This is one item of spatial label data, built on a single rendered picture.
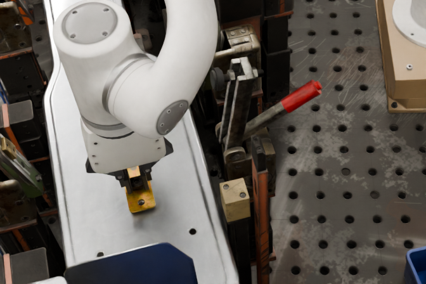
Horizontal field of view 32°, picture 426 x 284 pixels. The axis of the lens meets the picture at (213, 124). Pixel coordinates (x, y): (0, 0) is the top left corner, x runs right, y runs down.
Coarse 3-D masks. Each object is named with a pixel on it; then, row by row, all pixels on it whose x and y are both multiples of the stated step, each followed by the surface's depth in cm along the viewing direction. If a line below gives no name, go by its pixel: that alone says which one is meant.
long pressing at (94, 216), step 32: (64, 0) 131; (64, 96) 119; (64, 128) 116; (192, 128) 114; (64, 160) 112; (160, 160) 111; (192, 160) 111; (64, 192) 109; (96, 192) 109; (160, 192) 108; (192, 192) 108; (64, 224) 107; (96, 224) 106; (128, 224) 106; (160, 224) 105; (192, 224) 105; (64, 256) 104; (96, 256) 103; (192, 256) 102; (224, 256) 101
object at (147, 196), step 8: (128, 168) 110; (136, 176) 108; (136, 184) 107; (136, 192) 107; (144, 192) 107; (152, 192) 107; (128, 200) 107; (136, 200) 106; (144, 200) 107; (152, 200) 106; (136, 208) 106; (144, 208) 106
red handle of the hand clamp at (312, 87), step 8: (312, 80) 99; (304, 88) 99; (312, 88) 99; (320, 88) 99; (288, 96) 100; (296, 96) 100; (304, 96) 99; (312, 96) 99; (280, 104) 101; (288, 104) 100; (296, 104) 100; (264, 112) 102; (272, 112) 101; (280, 112) 101; (288, 112) 101; (256, 120) 103; (264, 120) 102; (272, 120) 102; (248, 128) 103; (256, 128) 102; (248, 136) 104; (224, 144) 104
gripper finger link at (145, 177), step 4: (152, 164) 103; (140, 168) 104; (140, 172) 104; (144, 176) 104; (148, 176) 105; (144, 180) 104; (148, 180) 106; (144, 184) 106; (144, 188) 106; (148, 188) 106
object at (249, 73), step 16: (240, 64) 93; (224, 80) 93; (240, 80) 92; (256, 80) 94; (240, 96) 94; (224, 112) 101; (240, 112) 97; (224, 128) 104; (240, 128) 100; (240, 144) 103
